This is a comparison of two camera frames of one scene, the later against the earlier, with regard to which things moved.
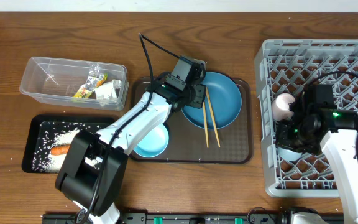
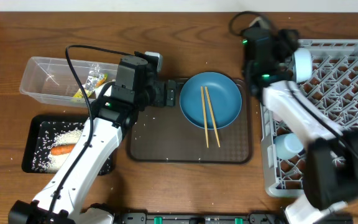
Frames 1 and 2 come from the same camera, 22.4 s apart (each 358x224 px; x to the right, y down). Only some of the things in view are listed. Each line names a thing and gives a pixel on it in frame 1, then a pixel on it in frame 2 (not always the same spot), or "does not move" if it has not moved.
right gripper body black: (294, 137) to (284, 48)
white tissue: (105, 94) does not move
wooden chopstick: (204, 109) does not move
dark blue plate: (225, 98) does not move
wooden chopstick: (212, 115) does not move
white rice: (52, 144) does not move
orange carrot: (59, 149) does not move
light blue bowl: (155, 143) to (302, 64)
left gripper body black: (195, 96) to (165, 101)
